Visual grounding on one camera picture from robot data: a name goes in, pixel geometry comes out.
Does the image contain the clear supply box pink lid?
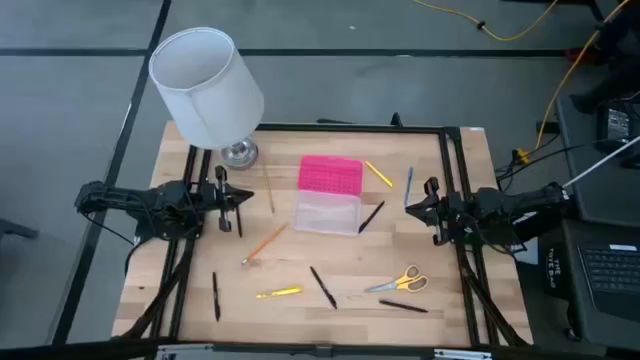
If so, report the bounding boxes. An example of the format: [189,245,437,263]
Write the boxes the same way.
[292,154,365,237]

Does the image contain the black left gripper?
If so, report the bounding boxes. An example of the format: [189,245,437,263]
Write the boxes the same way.
[198,164,255,234]

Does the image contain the black aluminium table frame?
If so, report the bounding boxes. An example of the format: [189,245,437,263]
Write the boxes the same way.
[113,112,534,351]

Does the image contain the yellow highlighter marker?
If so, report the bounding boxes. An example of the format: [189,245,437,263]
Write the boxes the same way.
[255,285,304,301]

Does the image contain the orange pencil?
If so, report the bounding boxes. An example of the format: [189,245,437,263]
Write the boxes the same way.
[241,222,290,266]

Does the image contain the black power adapter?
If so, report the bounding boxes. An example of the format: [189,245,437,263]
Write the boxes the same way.
[595,99,634,154]

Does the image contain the yellow floor cable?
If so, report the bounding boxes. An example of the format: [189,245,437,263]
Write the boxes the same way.
[410,0,560,43]

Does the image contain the dark grey floor bar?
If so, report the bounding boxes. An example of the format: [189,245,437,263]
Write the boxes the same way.
[0,218,40,241]

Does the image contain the white paper sheet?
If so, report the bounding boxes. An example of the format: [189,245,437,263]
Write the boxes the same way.
[514,238,541,266]

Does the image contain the yellow cable with plug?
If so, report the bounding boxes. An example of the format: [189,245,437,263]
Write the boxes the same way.
[514,0,634,166]

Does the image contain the yellow handled scissors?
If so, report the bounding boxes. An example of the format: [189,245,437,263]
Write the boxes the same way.
[364,264,430,294]

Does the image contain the white shade silver table lamp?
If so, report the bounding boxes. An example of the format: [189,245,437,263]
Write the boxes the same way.
[148,26,265,170]

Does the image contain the black marker pen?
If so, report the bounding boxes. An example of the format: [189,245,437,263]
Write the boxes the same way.
[211,271,222,323]

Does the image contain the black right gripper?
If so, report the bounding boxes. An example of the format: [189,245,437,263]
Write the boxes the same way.
[404,177,476,247]

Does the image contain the dark grey side desk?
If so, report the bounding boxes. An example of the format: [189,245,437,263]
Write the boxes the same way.
[555,92,640,224]

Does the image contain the black crossbar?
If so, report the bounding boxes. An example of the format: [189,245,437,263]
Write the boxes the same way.
[0,338,640,360]

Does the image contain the natural wood pencil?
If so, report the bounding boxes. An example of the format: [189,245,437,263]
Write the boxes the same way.
[262,162,276,215]

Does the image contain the black tote bag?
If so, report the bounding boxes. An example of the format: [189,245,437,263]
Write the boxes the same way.
[542,241,572,301]

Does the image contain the black laptop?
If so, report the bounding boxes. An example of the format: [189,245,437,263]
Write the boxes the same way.
[562,218,640,351]

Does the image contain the thin yellow pen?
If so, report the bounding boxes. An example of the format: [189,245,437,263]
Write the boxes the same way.
[363,159,395,190]

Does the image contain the blue pen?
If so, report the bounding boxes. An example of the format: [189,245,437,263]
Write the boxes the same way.
[403,166,415,207]

